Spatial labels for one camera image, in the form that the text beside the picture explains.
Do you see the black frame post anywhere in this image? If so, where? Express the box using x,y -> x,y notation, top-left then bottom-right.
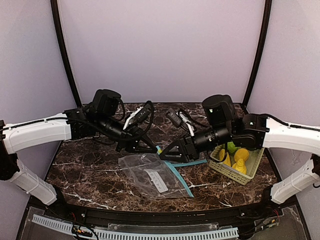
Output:
50,0 -> 82,107
242,0 -> 273,107

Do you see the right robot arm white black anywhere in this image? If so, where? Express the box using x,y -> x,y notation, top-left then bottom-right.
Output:
159,94 -> 320,205

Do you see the yellow toy lemon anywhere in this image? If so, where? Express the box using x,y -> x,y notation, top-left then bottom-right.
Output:
234,148 -> 250,162

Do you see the white slotted cable duct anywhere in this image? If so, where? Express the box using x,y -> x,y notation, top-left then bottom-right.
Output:
31,214 -> 240,240

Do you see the left black frame post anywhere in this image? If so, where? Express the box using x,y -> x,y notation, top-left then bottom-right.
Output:
50,0 -> 82,107

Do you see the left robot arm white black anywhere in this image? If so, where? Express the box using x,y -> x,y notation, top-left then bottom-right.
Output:
0,89 -> 157,206

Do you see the black front table rail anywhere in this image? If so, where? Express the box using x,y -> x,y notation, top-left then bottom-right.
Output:
42,199 -> 276,228

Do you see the clear zip bag blue zipper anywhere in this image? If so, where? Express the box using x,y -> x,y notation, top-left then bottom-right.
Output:
118,146 -> 194,199

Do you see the green toy fruit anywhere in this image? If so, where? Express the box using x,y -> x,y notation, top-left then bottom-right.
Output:
227,141 -> 240,155

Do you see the right black frame post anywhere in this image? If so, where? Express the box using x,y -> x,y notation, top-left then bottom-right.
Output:
242,0 -> 273,107

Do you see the yellow toy pear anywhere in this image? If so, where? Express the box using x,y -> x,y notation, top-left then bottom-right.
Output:
232,158 -> 247,175

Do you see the pale green plastic basket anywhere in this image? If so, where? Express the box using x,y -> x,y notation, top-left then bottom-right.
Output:
209,142 -> 264,185

